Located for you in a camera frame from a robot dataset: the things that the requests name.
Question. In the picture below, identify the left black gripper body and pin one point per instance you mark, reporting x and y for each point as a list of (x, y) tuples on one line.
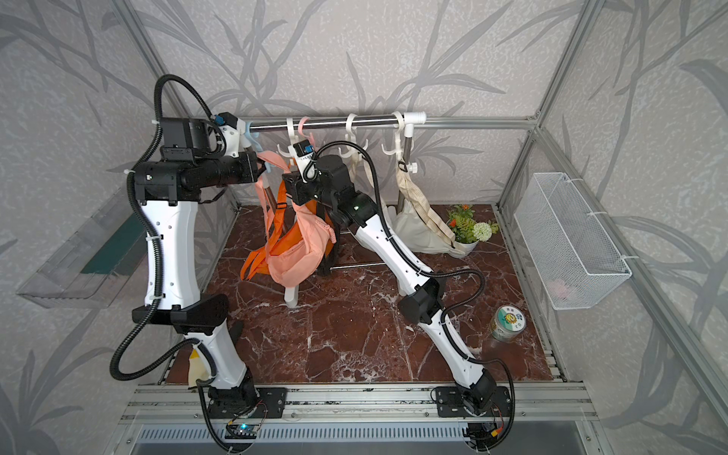
[(241, 169)]

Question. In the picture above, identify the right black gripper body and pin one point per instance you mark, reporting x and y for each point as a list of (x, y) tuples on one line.
[(303, 191)]

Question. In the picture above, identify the orange crescent bag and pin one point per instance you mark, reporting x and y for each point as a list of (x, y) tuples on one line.
[(267, 239)]

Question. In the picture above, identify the black bag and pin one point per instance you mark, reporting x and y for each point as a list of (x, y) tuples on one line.
[(331, 252)]

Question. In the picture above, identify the cream bag with brown-striped strap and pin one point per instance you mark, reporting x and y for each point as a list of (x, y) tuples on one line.
[(420, 227)]

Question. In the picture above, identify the cream crescent bag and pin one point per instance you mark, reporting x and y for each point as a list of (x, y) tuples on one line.
[(361, 175)]

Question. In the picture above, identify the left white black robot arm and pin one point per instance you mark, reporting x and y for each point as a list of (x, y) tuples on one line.
[(192, 149)]

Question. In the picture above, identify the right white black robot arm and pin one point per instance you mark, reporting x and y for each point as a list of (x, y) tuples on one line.
[(472, 379)]

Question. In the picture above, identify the blue plastic hook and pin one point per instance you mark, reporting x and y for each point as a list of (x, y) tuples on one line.
[(251, 139)]

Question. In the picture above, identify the white plastic hook left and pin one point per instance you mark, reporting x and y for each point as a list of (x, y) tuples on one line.
[(293, 138)]

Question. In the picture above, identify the white plastic hook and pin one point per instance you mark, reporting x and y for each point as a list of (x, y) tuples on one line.
[(350, 136), (397, 151), (293, 138)]

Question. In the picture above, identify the white plastic hook middle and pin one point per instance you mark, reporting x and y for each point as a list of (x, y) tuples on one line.
[(350, 136)]

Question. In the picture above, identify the white plastic hook right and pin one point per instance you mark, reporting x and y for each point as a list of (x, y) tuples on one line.
[(397, 151)]

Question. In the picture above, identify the white and steel clothes rack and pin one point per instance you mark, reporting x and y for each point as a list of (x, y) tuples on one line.
[(341, 121)]

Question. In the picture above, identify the white pot with artificial plant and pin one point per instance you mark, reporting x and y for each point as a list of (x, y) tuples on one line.
[(467, 230)]

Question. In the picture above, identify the yellow black work glove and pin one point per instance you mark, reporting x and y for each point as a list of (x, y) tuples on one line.
[(194, 357)]

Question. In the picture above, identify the round green-label tin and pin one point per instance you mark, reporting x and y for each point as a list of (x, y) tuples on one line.
[(507, 324)]

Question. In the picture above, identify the pink item in basket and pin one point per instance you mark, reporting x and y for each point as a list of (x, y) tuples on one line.
[(559, 290)]

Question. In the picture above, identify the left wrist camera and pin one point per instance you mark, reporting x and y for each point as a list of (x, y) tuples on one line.
[(234, 132)]

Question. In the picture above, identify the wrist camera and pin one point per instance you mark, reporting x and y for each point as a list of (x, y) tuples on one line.
[(303, 153), (234, 132)]

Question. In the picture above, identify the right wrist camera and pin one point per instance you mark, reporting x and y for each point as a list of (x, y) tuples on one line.
[(303, 153)]

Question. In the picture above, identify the clear acrylic wall shelf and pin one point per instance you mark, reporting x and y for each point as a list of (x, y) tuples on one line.
[(90, 269)]

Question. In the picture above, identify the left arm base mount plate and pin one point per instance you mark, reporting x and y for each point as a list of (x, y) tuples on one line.
[(265, 402)]

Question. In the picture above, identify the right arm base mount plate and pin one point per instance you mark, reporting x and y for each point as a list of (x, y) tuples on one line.
[(450, 403)]

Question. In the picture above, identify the white wire mesh basket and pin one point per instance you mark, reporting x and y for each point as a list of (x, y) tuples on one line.
[(566, 240)]

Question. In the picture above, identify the aluminium front rail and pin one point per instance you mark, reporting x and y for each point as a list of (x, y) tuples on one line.
[(356, 403)]

